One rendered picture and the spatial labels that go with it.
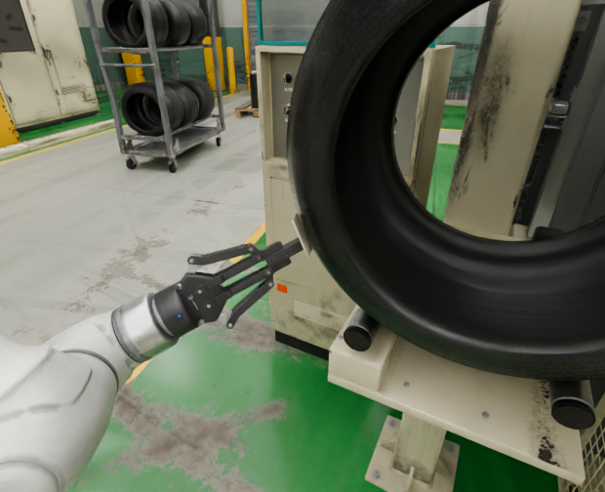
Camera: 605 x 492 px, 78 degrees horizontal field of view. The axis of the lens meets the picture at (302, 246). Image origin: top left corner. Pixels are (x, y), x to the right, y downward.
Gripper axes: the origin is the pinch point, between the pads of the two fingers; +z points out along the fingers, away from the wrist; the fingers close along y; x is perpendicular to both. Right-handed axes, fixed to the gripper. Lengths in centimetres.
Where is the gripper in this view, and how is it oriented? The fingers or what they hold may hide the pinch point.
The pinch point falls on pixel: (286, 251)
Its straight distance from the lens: 57.1
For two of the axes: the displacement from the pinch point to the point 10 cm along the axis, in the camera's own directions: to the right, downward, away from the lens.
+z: 8.8, -4.7, 0.8
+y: 4.5, 8.6, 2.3
